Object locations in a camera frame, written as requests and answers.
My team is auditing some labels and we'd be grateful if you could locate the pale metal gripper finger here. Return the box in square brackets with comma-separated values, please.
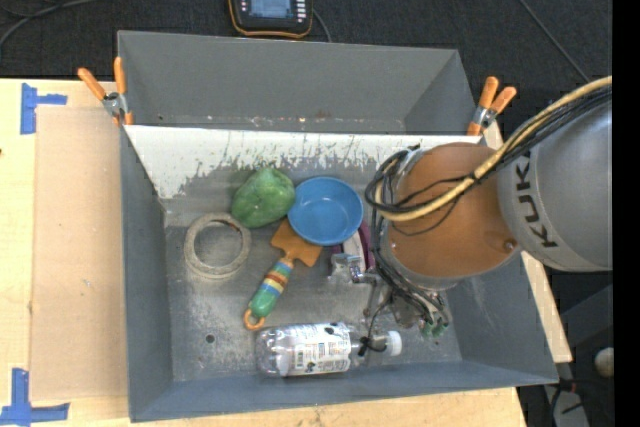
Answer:
[365, 283, 382, 319]
[328, 252, 377, 287]

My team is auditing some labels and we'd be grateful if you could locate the purple and white curved thing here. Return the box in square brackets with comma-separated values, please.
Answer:
[341, 218, 376, 269]

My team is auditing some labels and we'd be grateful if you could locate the blue bowl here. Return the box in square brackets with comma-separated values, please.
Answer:
[286, 175, 365, 248]

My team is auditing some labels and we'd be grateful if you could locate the clear plastic bottle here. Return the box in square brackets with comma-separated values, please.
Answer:
[254, 321, 404, 379]

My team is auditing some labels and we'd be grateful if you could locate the green toy bell pepper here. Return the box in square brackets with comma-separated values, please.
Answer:
[229, 166, 297, 230]

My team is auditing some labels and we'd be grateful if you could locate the grey metal bin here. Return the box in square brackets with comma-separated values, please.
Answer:
[115, 29, 560, 424]

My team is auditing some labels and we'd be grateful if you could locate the brown cardboard board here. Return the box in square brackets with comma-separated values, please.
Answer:
[28, 106, 130, 403]

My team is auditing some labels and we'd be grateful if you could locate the orange toy spatula, striped handle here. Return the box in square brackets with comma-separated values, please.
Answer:
[242, 218, 324, 332]

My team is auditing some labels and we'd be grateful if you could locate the grey tape roll ring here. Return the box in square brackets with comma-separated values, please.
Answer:
[182, 211, 253, 281]

